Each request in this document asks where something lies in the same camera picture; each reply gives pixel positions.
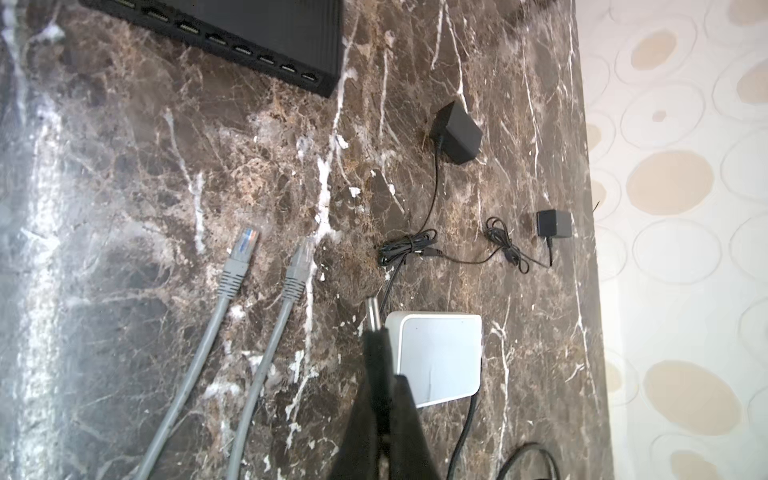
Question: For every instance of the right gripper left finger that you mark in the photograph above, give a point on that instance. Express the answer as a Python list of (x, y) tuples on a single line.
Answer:
[(366, 437)]

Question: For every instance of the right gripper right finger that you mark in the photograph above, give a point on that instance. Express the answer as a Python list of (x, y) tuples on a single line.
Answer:
[(408, 454)]

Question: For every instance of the black power adapter with cable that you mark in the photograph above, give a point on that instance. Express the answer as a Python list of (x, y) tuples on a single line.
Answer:
[(456, 139)]

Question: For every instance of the black network switch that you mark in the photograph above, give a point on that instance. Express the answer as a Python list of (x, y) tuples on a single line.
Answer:
[(298, 42)]

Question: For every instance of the white router box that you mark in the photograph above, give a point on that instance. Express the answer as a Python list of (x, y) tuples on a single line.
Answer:
[(440, 354)]

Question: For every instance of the far black power adapter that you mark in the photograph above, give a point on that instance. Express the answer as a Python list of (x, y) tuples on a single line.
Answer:
[(548, 225)]

